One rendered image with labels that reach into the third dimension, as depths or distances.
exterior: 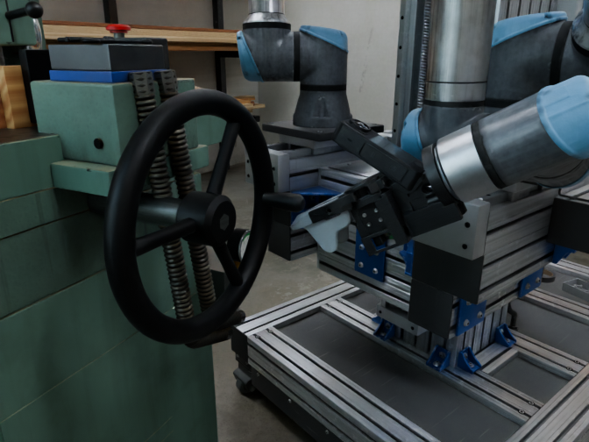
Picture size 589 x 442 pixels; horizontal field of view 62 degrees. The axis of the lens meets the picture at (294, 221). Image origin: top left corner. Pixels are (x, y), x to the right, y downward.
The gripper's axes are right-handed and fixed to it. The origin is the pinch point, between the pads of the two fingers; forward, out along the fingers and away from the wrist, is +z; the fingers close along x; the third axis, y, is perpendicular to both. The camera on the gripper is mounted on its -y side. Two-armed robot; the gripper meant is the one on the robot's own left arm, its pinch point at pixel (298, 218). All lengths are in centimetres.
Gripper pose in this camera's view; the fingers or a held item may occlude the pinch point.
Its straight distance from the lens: 63.8
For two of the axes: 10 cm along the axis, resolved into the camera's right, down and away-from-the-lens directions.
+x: 4.5, -2.9, 8.4
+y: 4.5, 8.9, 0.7
